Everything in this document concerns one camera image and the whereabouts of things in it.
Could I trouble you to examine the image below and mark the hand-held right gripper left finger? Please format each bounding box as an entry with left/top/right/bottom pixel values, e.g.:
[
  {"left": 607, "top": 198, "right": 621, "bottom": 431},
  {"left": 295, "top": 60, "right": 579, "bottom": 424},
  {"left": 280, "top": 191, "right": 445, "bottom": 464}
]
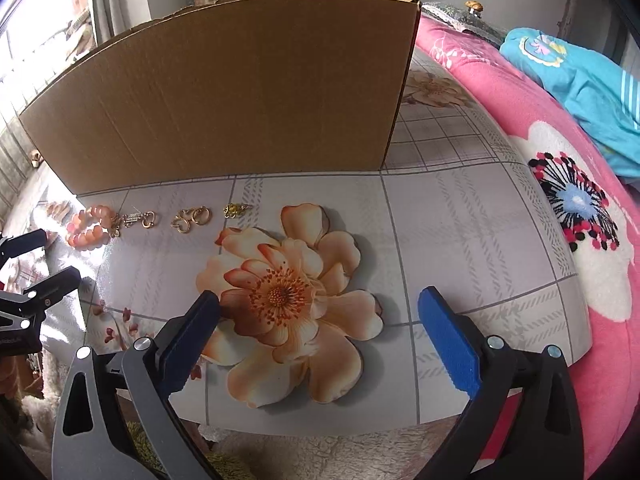
[{"left": 51, "top": 290, "right": 223, "bottom": 480}]

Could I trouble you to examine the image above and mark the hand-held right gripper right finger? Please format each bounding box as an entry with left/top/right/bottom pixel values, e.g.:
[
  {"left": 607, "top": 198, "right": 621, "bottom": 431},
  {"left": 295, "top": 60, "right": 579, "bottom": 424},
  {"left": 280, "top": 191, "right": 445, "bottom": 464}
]
[{"left": 417, "top": 286, "right": 586, "bottom": 480}]

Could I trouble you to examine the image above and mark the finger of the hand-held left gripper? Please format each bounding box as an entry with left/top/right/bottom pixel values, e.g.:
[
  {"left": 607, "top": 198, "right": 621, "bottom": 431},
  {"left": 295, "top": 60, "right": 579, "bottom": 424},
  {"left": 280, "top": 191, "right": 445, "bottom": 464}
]
[
  {"left": 0, "top": 266, "right": 82, "bottom": 331},
  {"left": 0, "top": 230, "right": 48, "bottom": 271}
]

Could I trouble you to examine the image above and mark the orange bead bracelet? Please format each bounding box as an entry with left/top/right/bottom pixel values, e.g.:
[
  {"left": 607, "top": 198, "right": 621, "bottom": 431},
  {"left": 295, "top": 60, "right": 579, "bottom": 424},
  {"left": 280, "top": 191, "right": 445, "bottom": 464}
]
[{"left": 65, "top": 204, "right": 123, "bottom": 250}]

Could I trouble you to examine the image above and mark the brown cardboard box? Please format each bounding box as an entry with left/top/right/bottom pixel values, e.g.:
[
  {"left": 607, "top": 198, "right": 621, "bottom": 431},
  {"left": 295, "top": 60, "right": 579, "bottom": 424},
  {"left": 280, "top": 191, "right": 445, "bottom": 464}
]
[{"left": 17, "top": 0, "right": 423, "bottom": 196}]

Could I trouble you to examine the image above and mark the balcony railing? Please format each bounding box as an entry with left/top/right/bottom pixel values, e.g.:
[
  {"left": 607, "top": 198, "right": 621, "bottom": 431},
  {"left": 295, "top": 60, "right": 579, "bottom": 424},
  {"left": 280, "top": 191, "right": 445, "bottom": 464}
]
[{"left": 0, "top": 125, "right": 31, "bottom": 211}]

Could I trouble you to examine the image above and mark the floral checked tablecloth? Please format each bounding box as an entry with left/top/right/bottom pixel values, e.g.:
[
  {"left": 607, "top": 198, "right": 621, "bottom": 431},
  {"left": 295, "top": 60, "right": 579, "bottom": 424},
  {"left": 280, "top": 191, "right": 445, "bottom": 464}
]
[{"left": 27, "top": 50, "right": 581, "bottom": 436}]

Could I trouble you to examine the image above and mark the green fluffy towel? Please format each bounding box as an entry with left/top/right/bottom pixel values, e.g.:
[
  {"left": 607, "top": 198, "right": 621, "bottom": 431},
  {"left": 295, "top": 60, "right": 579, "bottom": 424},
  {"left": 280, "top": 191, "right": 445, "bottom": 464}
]
[{"left": 125, "top": 420, "right": 256, "bottom": 480}]

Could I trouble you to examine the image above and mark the pink floral blanket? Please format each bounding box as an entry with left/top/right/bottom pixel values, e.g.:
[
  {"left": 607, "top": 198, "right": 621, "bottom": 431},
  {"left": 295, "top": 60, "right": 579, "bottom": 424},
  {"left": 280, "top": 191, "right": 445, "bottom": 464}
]
[{"left": 415, "top": 10, "right": 640, "bottom": 480}]

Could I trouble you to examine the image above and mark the blue striped garment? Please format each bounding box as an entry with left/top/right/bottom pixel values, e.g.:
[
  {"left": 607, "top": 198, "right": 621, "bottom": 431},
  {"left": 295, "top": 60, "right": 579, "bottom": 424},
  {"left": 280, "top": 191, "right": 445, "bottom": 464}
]
[{"left": 500, "top": 27, "right": 640, "bottom": 178}]

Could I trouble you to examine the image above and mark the grey-green patterned pillow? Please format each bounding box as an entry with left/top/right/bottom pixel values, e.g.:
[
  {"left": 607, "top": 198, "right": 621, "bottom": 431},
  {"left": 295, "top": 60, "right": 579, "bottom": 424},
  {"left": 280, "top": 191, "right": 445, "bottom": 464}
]
[{"left": 422, "top": 2, "right": 506, "bottom": 43}]

